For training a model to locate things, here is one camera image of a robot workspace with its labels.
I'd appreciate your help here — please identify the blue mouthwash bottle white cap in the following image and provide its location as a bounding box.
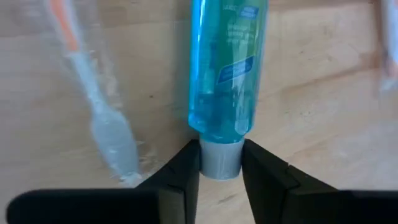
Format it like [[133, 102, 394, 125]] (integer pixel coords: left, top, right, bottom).
[[187, 0, 269, 182]]

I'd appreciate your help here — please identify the orange white toothbrush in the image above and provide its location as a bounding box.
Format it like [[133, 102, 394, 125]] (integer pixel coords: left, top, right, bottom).
[[43, 0, 147, 189]]

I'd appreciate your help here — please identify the plastic toothbrush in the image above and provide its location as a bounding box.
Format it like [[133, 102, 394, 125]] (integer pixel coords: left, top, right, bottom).
[[379, 0, 398, 93]]

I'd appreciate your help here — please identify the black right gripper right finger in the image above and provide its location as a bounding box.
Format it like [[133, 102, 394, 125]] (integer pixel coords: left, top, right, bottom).
[[241, 138, 398, 224]]

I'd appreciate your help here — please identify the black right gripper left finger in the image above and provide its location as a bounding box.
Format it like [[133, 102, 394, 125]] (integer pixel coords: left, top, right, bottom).
[[6, 139, 200, 224]]

